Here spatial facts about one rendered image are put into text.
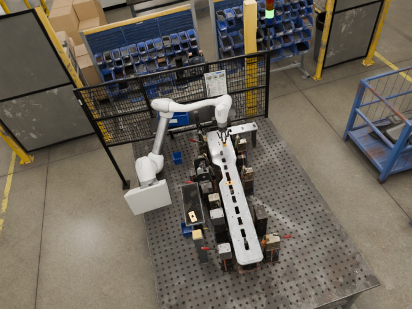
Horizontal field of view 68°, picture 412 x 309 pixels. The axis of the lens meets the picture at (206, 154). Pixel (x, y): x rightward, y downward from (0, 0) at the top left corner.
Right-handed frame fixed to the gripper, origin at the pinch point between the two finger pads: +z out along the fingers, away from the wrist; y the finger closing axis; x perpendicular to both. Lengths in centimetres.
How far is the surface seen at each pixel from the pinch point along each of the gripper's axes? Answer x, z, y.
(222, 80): -55, -28, -12
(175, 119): -35, -7, 43
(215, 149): 5.8, 4.6, 9.9
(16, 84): -146, -17, 226
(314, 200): 63, 34, -67
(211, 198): 64, -3, 23
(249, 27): -58, -75, -41
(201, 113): -46.9, 1.7, 15.0
